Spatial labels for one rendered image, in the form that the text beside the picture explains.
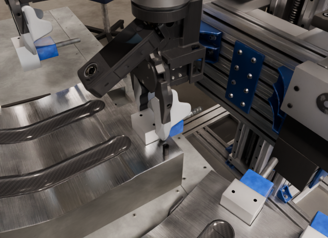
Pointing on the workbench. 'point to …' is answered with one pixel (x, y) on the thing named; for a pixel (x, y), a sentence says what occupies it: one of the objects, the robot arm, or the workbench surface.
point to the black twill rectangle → (175, 205)
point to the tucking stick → (24, 101)
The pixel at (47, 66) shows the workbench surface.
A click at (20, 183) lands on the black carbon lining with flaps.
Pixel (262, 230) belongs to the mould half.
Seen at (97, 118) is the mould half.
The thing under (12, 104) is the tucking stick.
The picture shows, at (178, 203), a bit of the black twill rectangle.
